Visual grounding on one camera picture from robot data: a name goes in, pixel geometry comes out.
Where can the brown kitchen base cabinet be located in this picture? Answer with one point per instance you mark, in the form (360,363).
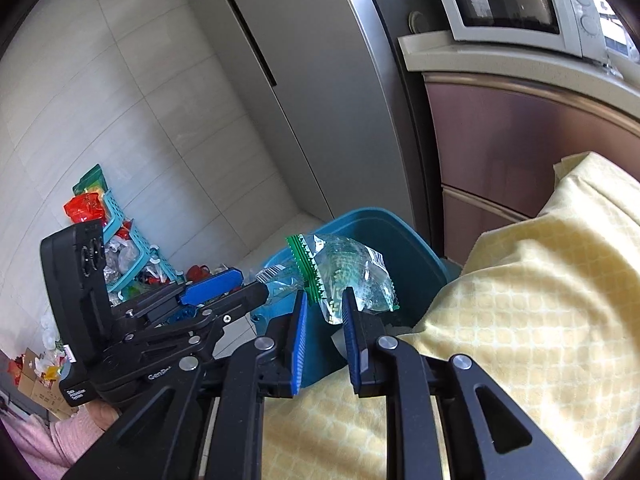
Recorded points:
(500,150)

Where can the green snack bag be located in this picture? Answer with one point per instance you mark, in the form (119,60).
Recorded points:
(92,177)

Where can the pile of clear plastic bags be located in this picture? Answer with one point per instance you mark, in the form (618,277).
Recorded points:
(122,255)

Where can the red snack bag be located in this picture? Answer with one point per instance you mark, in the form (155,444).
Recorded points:
(82,207)

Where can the cardboard box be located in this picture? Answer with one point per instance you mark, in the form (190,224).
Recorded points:
(40,395)

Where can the teal plastic rack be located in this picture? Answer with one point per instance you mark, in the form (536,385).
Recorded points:
(140,255)

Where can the white microwave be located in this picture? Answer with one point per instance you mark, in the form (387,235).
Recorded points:
(582,10)

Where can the silver refrigerator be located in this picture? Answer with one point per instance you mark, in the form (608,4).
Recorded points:
(310,85)

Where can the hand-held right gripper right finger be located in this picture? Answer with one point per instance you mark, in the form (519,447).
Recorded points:
(350,345)

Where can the blue plastic bin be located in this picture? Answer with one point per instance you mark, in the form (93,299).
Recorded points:
(400,260)

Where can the person's left forearm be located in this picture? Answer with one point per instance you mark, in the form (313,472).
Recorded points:
(40,445)

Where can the yellow and grey printed bedsheet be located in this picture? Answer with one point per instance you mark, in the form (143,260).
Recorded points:
(525,310)

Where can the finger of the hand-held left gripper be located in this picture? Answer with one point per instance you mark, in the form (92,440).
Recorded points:
(210,287)
(240,305)

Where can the small red plastic item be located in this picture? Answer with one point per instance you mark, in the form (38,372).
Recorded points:
(198,272)

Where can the clear wrapper with green edge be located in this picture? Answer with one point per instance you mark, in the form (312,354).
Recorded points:
(350,270)

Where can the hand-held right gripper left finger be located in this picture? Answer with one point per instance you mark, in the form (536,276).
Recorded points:
(297,345)

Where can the clear wrapper with barcode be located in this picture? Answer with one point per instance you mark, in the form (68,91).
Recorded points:
(280,287)

